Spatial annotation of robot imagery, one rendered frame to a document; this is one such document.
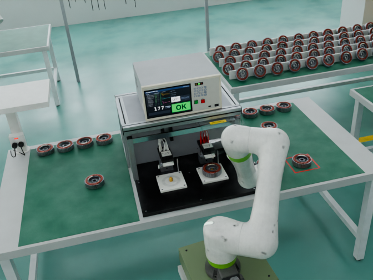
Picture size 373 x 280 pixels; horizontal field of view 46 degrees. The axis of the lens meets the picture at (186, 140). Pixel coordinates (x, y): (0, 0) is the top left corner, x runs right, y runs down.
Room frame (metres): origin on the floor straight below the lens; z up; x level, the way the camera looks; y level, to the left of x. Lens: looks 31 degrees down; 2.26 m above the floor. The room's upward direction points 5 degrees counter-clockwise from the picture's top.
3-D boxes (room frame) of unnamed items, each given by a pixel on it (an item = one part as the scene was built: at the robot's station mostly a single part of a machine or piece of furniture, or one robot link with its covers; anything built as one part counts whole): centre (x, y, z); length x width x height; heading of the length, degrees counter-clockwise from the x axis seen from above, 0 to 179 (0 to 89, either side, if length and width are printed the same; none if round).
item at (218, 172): (2.05, -0.13, 0.80); 0.11 x 0.11 x 0.04
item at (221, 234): (1.29, -0.11, 0.99); 0.16 x 0.13 x 0.19; 69
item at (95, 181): (2.08, 0.55, 0.77); 0.11 x 0.11 x 0.04
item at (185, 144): (2.27, 0.04, 0.92); 0.66 x 0.01 x 0.30; 101
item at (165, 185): (2.00, 0.11, 0.78); 0.15 x 0.15 x 0.01; 11
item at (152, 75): (2.34, 0.04, 1.22); 0.44 x 0.39 x 0.20; 101
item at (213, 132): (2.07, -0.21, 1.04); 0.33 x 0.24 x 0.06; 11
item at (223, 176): (2.05, -0.13, 0.78); 0.15 x 0.15 x 0.01; 11
